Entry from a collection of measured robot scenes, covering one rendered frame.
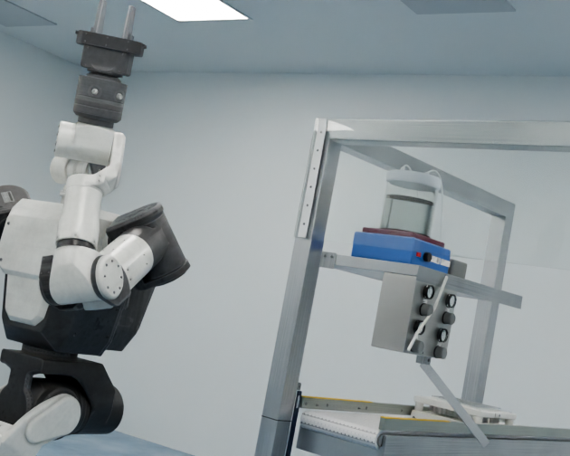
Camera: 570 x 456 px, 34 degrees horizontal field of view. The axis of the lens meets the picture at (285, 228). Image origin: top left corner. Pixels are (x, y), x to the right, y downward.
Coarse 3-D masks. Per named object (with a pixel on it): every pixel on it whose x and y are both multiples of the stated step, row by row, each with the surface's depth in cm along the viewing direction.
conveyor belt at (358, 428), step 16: (304, 416) 258; (320, 416) 255; (336, 416) 258; (352, 416) 267; (368, 416) 276; (400, 416) 296; (320, 432) 255; (336, 432) 250; (352, 432) 247; (368, 432) 244; (384, 432) 245; (400, 432) 251; (416, 432) 257; (432, 432) 264
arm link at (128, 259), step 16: (128, 240) 176; (112, 256) 162; (128, 256) 172; (144, 256) 176; (96, 272) 158; (112, 272) 161; (128, 272) 170; (144, 272) 176; (96, 288) 158; (112, 288) 160; (128, 288) 167; (80, 304) 167; (96, 304) 166; (112, 304) 162
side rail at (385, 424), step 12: (384, 420) 242; (396, 420) 246; (408, 420) 250; (444, 432) 266; (456, 432) 271; (468, 432) 276; (492, 432) 288; (504, 432) 294; (516, 432) 300; (528, 432) 307; (540, 432) 314; (552, 432) 322; (564, 432) 329
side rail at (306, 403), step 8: (304, 400) 259; (312, 400) 262; (320, 400) 265; (328, 400) 268; (336, 400) 271; (304, 408) 260; (312, 408) 262; (320, 408) 265; (328, 408) 268; (336, 408) 271; (344, 408) 274; (352, 408) 277; (368, 408) 284; (376, 408) 287; (384, 408) 290; (392, 408) 293; (400, 408) 297; (408, 408) 301; (424, 408) 308
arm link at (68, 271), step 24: (72, 192) 164; (96, 192) 165; (72, 216) 161; (96, 216) 164; (72, 240) 159; (96, 240) 162; (48, 264) 161; (72, 264) 158; (48, 288) 161; (72, 288) 159
